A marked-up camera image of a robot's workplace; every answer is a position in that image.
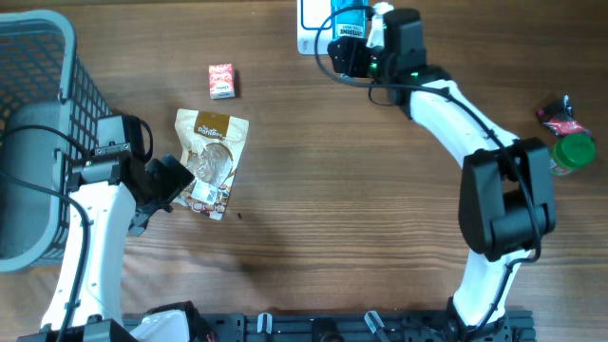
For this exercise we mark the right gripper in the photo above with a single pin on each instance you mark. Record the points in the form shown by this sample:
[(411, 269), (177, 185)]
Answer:
[(353, 51)]

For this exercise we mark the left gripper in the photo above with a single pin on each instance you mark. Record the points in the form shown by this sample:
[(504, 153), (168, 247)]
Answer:
[(174, 177)]

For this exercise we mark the blue mouthwash bottle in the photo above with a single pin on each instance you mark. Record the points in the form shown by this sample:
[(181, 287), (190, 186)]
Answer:
[(350, 23)]

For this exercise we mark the brown white snack pouch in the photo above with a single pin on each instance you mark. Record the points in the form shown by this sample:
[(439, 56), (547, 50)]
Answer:
[(212, 145)]

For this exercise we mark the small red white carton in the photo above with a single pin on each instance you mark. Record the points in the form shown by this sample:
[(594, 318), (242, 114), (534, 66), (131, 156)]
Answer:
[(221, 81)]

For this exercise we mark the black red snack packet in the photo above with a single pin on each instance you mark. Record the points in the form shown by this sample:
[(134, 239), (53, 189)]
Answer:
[(558, 117)]

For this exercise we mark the green lid jar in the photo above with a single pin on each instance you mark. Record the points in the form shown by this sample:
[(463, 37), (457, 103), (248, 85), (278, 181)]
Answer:
[(571, 153)]

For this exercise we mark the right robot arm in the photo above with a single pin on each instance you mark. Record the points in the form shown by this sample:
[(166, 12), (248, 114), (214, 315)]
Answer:
[(506, 197)]

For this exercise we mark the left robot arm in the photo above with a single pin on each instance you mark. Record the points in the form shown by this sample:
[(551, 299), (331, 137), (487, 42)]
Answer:
[(112, 192)]

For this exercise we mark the white barcode scanner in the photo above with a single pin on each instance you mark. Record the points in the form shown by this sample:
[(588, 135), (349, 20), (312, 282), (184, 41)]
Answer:
[(309, 19)]

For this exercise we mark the grey plastic mesh basket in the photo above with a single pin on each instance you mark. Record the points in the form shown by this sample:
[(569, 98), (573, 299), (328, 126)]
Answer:
[(50, 106)]

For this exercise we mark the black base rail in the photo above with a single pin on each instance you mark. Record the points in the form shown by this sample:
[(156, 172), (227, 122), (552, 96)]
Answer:
[(410, 326)]

